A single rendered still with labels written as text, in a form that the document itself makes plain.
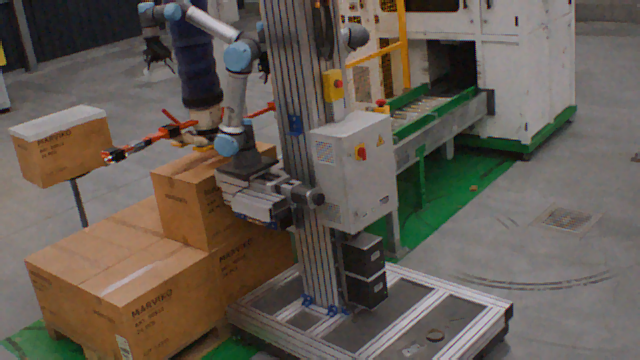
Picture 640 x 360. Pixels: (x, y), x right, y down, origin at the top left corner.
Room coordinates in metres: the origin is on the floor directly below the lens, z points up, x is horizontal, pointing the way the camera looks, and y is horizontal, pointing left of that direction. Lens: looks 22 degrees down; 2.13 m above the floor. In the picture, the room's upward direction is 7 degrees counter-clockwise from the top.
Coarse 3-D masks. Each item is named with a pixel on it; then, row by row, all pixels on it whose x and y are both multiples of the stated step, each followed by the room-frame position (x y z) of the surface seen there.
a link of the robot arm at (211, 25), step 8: (184, 0) 3.11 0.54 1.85; (184, 8) 3.06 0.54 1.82; (192, 8) 3.06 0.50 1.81; (184, 16) 3.06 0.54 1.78; (192, 16) 3.04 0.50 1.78; (200, 16) 3.04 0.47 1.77; (208, 16) 3.04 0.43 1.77; (200, 24) 3.03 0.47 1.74; (208, 24) 3.02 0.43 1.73; (216, 24) 3.01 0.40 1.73; (224, 24) 3.02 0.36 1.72; (208, 32) 3.03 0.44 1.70; (216, 32) 3.00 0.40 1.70; (224, 32) 2.99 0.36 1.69; (232, 32) 2.99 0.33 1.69; (240, 32) 2.99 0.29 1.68; (224, 40) 3.00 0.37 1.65; (232, 40) 2.98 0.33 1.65; (256, 40) 2.94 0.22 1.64
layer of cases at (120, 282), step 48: (96, 240) 3.44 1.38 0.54; (144, 240) 3.36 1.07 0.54; (240, 240) 3.27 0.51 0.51; (288, 240) 3.55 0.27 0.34; (48, 288) 3.17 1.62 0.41; (96, 288) 2.87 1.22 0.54; (144, 288) 2.81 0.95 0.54; (192, 288) 2.98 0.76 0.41; (240, 288) 3.22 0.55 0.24; (96, 336) 2.89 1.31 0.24; (144, 336) 2.72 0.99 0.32; (192, 336) 2.93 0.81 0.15
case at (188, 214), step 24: (264, 144) 3.58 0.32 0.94; (168, 168) 3.39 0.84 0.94; (192, 168) 3.34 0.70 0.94; (168, 192) 3.28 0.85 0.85; (192, 192) 3.13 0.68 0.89; (216, 192) 3.20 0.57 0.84; (168, 216) 3.32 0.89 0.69; (192, 216) 3.16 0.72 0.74; (216, 216) 3.18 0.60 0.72; (192, 240) 3.20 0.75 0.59; (216, 240) 3.16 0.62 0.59
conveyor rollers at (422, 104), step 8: (424, 96) 5.51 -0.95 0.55; (432, 96) 5.46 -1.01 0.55; (408, 104) 5.36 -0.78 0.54; (416, 104) 5.34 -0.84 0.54; (424, 104) 5.29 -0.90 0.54; (432, 104) 5.25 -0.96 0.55; (440, 104) 5.21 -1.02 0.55; (392, 112) 5.19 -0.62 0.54; (400, 112) 5.14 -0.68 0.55; (408, 112) 5.10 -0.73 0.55; (416, 112) 5.13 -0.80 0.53; (424, 112) 5.08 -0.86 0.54; (392, 120) 4.97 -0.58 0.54; (400, 120) 4.93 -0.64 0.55; (408, 120) 4.91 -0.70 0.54; (392, 128) 4.76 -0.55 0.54
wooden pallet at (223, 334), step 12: (48, 324) 3.28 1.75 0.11; (216, 324) 3.06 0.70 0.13; (228, 324) 3.12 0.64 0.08; (60, 336) 3.27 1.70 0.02; (72, 336) 3.09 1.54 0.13; (216, 336) 3.07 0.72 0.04; (228, 336) 3.10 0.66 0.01; (84, 348) 3.02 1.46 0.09; (96, 348) 2.93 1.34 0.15; (180, 348) 2.86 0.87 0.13; (192, 348) 3.01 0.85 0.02; (204, 348) 2.99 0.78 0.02
